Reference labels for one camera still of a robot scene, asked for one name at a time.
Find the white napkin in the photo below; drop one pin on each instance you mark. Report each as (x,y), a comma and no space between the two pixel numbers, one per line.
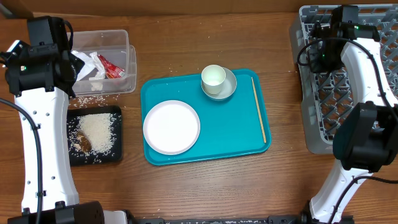
(90,78)

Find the grey shallow bowl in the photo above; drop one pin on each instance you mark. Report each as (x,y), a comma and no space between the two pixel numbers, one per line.
(229,87)

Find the black plastic tray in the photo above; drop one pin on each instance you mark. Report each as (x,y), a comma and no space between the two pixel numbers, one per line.
(115,155)

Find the grey dishwasher rack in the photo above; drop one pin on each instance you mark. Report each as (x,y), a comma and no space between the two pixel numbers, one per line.
(327,98)

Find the teal serving tray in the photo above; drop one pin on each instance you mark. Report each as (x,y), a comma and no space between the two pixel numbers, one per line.
(228,128)

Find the clear plastic bin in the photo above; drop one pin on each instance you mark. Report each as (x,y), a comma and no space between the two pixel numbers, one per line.
(114,46)

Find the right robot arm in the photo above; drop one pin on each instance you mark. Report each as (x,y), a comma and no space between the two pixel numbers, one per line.
(367,139)

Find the white paper cup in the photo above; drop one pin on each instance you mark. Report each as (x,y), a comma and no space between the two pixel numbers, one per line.
(213,77)

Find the large white plate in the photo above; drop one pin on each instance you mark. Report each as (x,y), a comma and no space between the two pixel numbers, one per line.
(171,127)

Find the white rice pile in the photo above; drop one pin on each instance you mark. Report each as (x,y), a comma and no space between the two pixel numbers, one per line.
(98,130)

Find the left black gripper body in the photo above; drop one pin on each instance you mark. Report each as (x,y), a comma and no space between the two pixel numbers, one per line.
(77,63)

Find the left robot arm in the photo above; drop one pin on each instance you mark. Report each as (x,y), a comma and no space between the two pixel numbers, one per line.
(50,195)

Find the brown food scrap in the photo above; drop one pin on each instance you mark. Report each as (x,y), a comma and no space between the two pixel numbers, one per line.
(83,143)

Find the red snack wrapper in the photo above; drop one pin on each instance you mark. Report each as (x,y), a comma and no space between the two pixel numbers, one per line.
(112,71)

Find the scattered rice on table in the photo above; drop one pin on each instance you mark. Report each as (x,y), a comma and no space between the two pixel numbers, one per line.
(92,101)

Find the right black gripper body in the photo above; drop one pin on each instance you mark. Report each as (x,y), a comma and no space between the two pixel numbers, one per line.
(326,60)

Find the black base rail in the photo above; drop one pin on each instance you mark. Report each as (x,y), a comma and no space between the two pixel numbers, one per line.
(276,219)

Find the wooden chopstick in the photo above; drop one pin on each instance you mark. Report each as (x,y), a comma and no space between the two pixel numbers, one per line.
(258,111)

